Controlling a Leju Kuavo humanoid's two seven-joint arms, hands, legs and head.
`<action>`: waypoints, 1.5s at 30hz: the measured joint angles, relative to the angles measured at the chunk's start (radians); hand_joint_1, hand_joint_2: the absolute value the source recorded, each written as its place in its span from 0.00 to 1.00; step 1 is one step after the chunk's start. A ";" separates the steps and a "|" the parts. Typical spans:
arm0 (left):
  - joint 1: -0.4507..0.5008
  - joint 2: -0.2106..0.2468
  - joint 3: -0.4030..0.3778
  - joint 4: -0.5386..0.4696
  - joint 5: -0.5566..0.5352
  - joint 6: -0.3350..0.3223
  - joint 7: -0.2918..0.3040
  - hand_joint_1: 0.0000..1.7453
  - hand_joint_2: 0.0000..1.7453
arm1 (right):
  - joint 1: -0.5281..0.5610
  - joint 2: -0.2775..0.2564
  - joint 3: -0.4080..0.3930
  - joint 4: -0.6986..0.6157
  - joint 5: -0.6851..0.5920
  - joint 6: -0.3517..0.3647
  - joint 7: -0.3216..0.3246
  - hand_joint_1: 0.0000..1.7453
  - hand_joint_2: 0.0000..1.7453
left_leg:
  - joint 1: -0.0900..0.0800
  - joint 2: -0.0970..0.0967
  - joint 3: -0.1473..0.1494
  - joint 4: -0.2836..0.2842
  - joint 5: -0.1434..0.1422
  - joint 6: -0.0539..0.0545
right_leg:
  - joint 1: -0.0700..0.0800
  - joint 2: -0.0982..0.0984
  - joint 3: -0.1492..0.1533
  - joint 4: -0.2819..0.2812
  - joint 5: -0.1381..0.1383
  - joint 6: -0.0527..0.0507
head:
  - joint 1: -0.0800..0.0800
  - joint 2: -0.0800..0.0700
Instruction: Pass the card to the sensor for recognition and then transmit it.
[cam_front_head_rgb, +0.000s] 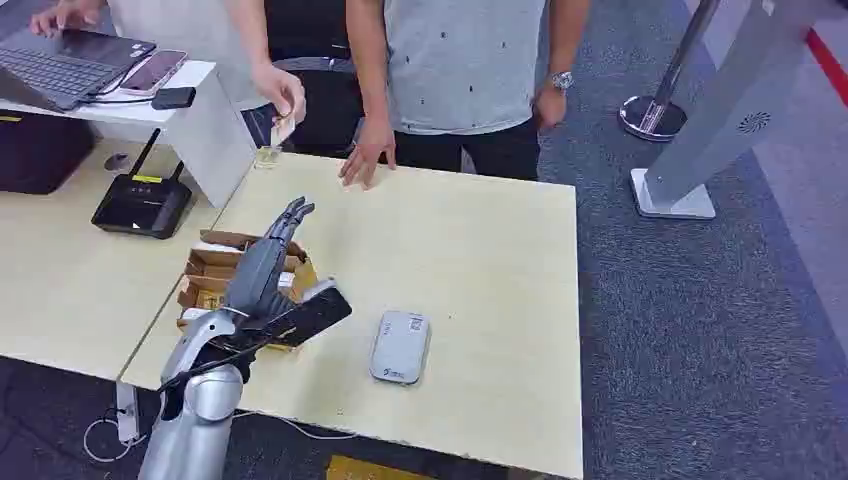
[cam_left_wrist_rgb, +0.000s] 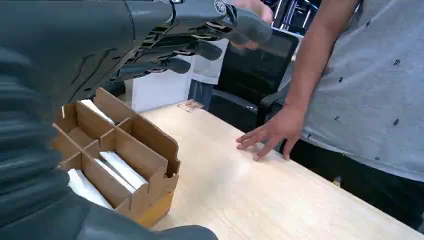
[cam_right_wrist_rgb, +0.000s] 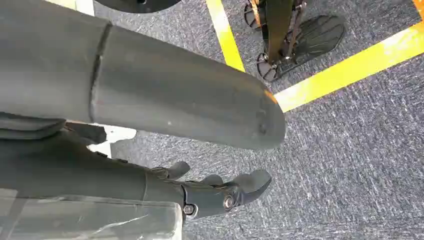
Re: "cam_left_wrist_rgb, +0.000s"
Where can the person's hand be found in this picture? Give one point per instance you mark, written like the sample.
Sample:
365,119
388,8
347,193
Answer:
256,7
281,127

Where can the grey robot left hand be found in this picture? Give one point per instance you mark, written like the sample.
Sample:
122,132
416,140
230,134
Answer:
66,39

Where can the black office chair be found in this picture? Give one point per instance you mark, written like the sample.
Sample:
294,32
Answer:
255,76

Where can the white card stack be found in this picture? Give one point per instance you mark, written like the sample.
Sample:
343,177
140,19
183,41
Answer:
86,188
127,170
96,110
114,175

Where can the person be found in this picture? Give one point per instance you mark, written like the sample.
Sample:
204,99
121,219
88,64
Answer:
367,99
208,71

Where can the ribbed grey left arm sleeve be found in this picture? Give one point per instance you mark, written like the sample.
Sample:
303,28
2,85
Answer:
23,132

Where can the white cabinet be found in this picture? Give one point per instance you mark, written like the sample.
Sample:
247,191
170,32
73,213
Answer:
159,89

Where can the brown wooden card box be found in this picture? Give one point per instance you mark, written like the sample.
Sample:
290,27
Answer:
145,155

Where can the metal frame rack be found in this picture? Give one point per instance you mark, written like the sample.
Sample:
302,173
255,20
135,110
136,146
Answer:
293,15

